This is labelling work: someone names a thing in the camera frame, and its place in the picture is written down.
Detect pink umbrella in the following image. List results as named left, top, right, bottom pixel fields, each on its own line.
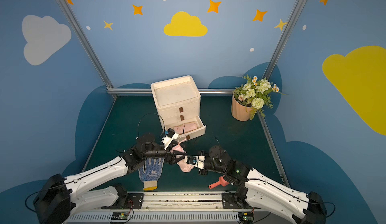
left=170, top=136, right=194, bottom=173
left=173, top=122, right=198, bottom=135

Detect white three-drawer cabinet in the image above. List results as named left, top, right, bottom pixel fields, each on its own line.
left=151, top=75, right=206, bottom=140

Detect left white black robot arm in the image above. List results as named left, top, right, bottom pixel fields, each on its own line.
left=33, top=130, right=185, bottom=224

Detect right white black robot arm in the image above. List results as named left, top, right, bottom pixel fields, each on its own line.
left=186, top=146, right=327, bottom=224

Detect pink plastic scoop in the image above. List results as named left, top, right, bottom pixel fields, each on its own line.
left=209, top=176, right=230, bottom=189

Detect blue dotted work glove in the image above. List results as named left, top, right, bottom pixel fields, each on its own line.
left=138, top=158, right=164, bottom=191

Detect peach pot with flowers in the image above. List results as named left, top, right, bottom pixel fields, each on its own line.
left=231, top=75, right=281, bottom=121

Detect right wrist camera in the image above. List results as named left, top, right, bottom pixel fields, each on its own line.
left=184, top=156, right=206, bottom=169

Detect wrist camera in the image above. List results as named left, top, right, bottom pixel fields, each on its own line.
left=162, top=128, right=179, bottom=150
left=184, top=156, right=206, bottom=169

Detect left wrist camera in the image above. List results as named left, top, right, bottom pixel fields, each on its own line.
left=162, top=128, right=179, bottom=150

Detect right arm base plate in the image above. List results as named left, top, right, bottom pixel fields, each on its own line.
left=221, top=192, right=253, bottom=210

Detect aluminium front rail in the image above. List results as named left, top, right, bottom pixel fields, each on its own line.
left=46, top=190, right=311, bottom=224

